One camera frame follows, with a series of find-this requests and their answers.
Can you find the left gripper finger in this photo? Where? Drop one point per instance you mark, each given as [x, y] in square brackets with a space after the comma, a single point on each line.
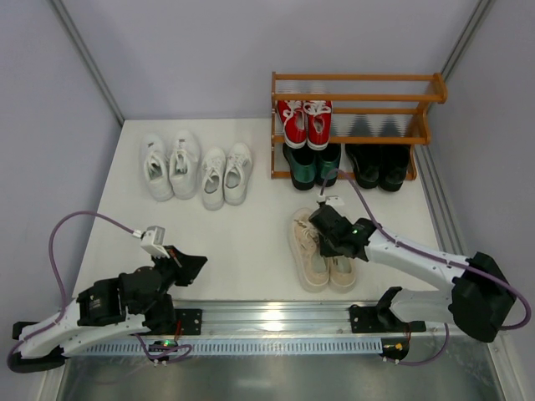
[188, 268]
[174, 253]

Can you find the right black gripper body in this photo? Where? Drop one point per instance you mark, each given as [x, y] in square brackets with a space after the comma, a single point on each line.
[330, 227]

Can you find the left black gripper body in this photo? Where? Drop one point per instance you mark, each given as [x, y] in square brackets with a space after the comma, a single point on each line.
[175, 264]

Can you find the green loafer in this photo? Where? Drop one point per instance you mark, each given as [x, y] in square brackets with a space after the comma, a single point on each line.
[302, 166]
[327, 160]

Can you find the black loafer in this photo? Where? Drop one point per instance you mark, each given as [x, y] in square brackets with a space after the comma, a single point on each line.
[366, 161]
[395, 161]

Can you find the large white sneaker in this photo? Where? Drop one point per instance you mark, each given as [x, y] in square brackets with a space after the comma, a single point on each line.
[154, 165]
[183, 164]

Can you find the small white sneaker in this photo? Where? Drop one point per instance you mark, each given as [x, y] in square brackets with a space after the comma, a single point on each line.
[213, 169]
[237, 174]

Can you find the red canvas sneaker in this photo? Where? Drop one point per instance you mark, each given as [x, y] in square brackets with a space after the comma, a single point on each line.
[319, 115]
[292, 117]

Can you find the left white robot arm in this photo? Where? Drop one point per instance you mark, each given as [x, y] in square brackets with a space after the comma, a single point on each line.
[94, 316]

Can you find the wooden shoe shelf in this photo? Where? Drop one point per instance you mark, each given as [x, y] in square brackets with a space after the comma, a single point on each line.
[416, 106]

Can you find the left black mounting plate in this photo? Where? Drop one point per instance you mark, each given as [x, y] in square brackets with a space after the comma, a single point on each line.
[188, 321]

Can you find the black mounting plate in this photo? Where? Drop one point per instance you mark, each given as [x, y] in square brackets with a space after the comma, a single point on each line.
[188, 321]
[373, 319]

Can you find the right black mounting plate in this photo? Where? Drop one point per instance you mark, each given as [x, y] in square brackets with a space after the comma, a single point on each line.
[373, 319]

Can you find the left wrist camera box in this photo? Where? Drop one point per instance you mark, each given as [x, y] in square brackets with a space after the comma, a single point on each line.
[151, 241]

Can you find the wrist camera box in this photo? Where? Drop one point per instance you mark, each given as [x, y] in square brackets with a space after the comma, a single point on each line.
[330, 200]
[151, 241]

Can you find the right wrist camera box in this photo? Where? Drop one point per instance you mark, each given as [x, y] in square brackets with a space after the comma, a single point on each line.
[330, 200]

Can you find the aluminium rail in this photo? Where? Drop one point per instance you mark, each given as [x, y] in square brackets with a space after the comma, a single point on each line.
[272, 319]

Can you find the perforated cable duct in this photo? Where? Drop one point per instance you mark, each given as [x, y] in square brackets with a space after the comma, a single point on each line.
[211, 347]

